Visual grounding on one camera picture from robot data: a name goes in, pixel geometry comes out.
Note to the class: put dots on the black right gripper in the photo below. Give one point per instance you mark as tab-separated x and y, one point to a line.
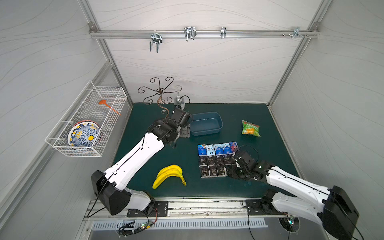
233	172

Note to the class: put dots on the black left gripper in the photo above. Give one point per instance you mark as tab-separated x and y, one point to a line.
183	130

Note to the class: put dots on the black tissue pack top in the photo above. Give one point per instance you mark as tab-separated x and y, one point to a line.
233	160

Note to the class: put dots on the teal storage box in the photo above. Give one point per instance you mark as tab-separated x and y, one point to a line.
206	124

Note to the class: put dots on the red blue tissue pack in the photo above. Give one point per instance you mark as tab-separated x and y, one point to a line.
234	147

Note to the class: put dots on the light blue tissue pack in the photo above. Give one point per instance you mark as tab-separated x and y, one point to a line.
227	149
219	150

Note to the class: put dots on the dark blue tissue pack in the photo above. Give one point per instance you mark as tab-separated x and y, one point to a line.
202	150

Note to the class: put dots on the white blue tissue pack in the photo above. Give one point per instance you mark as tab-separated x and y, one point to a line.
210	150

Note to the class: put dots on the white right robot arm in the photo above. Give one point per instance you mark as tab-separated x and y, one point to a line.
330	208

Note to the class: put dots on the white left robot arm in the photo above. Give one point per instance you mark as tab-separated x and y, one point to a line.
110	186

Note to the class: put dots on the copper glass rack stand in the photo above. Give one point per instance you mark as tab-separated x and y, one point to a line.
159	93

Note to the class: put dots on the green snack bag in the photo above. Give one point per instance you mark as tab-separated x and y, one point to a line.
250	129

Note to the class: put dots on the yellow banana bunch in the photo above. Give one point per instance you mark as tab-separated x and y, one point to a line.
170	171

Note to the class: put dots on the orange spatula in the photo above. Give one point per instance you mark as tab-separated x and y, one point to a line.
104	102

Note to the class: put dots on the metal hook left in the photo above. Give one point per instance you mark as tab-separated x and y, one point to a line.
156	39

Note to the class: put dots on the metal hook middle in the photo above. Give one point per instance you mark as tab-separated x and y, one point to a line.
190	33

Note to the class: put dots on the blue yellow patterned plate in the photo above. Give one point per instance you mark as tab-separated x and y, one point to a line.
83	134

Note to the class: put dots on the metal hook small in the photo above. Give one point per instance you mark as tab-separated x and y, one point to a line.
223	32

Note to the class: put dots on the metal hook right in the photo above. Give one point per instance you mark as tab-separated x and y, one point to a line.
295	34

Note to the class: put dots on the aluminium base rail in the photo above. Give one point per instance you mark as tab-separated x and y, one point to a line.
211	208

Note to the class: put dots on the white wire basket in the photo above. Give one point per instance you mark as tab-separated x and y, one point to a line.
86	108

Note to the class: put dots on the aluminium top rail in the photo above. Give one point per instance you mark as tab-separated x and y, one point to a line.
201	34

